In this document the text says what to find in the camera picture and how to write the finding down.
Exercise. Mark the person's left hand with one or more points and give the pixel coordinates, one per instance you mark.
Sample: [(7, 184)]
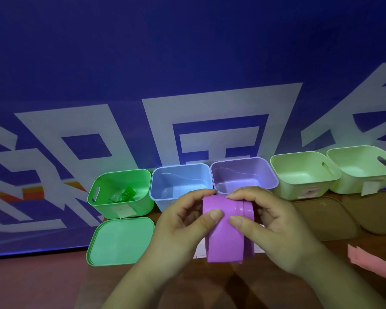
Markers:
[(173, 234)]

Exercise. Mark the light green plastic bin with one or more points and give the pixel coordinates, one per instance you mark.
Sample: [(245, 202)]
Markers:
[(299, 176), (357, 170)]

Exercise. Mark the brown plastic lid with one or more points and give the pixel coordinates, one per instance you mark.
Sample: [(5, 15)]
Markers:
[(325, 218), (376, 212)]

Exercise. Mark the person's right forearm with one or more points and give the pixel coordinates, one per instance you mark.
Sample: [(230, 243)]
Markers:
[(334, 279)]

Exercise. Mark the pink paper strips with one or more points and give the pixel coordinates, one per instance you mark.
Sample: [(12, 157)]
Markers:
[(373, 263)]

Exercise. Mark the blue banner with white print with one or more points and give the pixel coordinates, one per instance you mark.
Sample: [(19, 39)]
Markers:
[(148, 77)]

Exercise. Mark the person's left thumb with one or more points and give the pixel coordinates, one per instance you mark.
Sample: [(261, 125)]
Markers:
[(206, 226)]

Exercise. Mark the person's right thumb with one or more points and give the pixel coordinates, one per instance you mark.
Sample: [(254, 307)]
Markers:
[(244, 229)]

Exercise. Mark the white label with pink mark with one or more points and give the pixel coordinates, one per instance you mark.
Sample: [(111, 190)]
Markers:
[(312, 192)]

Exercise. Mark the blue plastic bin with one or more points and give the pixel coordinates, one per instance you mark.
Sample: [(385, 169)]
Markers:
[(180, 183)]

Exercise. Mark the plain white label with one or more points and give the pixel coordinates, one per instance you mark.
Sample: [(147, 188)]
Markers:
[(371, 187)]

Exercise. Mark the purple plastic bin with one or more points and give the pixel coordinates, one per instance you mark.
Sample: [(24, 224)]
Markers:
[(244, 172)]

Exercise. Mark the white label on green bin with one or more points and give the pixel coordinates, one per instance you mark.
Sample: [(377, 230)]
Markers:
[(125, 211)]

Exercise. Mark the green plastic lid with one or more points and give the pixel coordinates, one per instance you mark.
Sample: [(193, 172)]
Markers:
[(119, 242)]

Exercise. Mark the rolled green paper strip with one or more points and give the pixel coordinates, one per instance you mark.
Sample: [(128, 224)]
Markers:
[(126, 193)]

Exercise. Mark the looped purple paper strip bundle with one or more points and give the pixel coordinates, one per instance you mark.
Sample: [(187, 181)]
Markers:
[(225, 241)]

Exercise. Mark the person's left forearm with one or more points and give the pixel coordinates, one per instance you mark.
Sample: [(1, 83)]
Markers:
[(138, 286)]

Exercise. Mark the person's right hand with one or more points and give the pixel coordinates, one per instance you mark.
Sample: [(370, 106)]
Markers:
[(276, 234)]

